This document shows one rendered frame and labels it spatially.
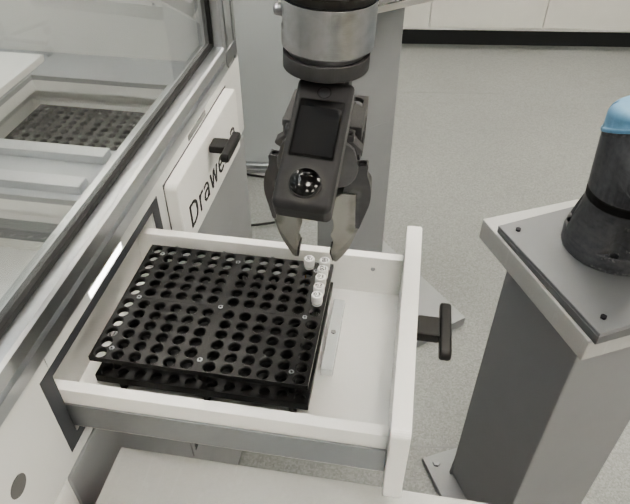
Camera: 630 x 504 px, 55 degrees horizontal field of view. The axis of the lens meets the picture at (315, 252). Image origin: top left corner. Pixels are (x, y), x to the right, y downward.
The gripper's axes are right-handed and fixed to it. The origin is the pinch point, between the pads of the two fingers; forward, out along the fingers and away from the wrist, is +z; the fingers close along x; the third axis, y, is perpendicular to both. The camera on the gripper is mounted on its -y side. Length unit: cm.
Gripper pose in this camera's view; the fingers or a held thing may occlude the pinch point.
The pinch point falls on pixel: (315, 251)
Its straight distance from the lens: 61.1
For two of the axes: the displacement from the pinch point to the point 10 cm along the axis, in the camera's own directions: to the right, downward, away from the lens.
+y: 1.6, -6.4, 7.5
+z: -0.3, 7.5, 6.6
